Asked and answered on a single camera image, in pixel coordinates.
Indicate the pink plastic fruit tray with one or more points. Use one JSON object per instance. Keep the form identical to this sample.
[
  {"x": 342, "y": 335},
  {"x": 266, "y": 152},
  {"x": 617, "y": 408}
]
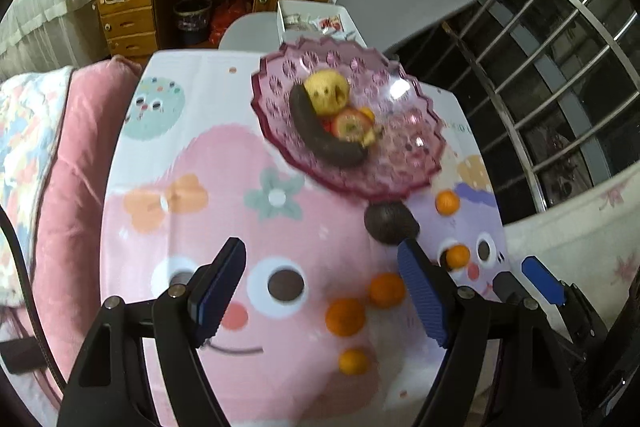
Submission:
[{"x": 407, "y": 152}]

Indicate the white storage box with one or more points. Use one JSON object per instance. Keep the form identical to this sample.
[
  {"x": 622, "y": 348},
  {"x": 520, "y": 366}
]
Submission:
[{"x": 315, "y": 20}]

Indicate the dark green avocado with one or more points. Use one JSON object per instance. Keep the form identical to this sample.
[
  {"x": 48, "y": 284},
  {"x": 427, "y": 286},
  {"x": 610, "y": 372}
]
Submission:
[{"x": 390, "y": 223}]

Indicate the yellow pear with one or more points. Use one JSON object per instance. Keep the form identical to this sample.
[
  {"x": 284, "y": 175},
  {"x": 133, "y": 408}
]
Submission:
[{"x": 328, "y": 91}]

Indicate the red yellow apple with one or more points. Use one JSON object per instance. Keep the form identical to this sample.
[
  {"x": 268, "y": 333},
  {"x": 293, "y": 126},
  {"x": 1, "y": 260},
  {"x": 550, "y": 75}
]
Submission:
[{"x": 353, "y": 125}]

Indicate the cartoon printed bed sheet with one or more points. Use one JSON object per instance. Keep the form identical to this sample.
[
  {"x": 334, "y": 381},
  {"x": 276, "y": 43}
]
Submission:
[{"x": 191, "y": 169}]

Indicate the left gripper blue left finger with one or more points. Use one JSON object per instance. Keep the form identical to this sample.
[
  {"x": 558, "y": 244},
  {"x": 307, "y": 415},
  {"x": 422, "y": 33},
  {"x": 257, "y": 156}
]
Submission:
[{"x": 212, "y": 288}]

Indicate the metal window railing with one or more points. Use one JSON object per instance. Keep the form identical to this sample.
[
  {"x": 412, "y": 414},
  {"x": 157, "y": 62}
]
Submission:
[{"x": 551, "y": 91}]

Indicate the small orange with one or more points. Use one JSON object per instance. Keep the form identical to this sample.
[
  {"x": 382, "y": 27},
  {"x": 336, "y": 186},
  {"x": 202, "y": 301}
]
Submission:
[{"x": 354, "y": 362}]

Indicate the dark overripe banana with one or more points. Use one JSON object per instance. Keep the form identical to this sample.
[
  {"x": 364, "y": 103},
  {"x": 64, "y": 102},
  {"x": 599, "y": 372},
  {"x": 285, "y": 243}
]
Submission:
[{"x": 322, "y": 143}]

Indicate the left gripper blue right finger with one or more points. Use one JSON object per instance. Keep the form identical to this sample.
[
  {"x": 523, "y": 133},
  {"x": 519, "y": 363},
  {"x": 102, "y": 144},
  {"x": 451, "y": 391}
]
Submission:
[{"x": 439, "y": 302}]

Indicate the pink pillow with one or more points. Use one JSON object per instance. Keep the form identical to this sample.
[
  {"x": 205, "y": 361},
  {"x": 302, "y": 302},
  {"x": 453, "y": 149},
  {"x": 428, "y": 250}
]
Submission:
[{"x": 67, "y": 255}]

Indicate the small orange tangerine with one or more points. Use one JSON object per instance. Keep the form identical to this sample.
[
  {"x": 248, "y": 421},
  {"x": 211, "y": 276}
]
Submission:
[{"x": 447, "y": 203}]

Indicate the large orange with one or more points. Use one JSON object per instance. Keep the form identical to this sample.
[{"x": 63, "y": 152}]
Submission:
[
  {"x": 345, "y": 317},
  {"x": 387, "y": 290}
]

